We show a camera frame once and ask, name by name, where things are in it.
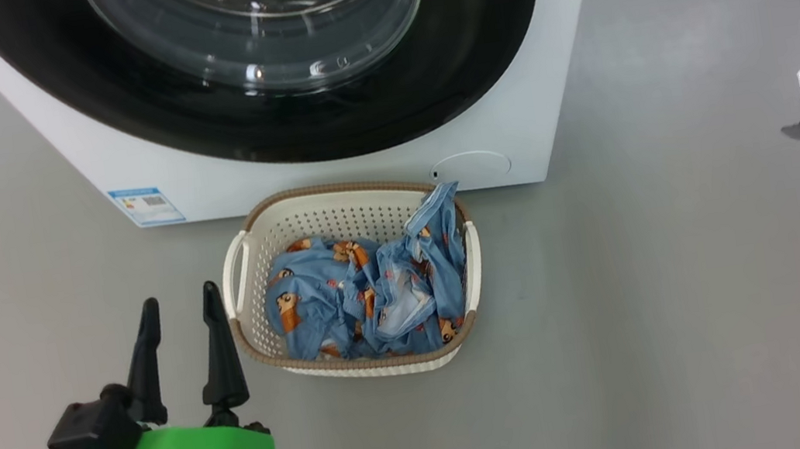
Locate round dark washing machine door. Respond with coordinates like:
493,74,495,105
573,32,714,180
0,0,562,208

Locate blue bear-print clothes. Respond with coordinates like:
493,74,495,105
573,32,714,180
252,181,482,375

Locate cream perforated laundry basket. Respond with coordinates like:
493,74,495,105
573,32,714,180
210,164,497,399

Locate round white filter cover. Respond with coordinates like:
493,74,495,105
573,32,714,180
429,147,513,191

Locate white front-load washing machine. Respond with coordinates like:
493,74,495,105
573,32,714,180
0,0,633,258

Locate blue energy label sticker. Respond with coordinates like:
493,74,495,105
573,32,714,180
107,181,187,233

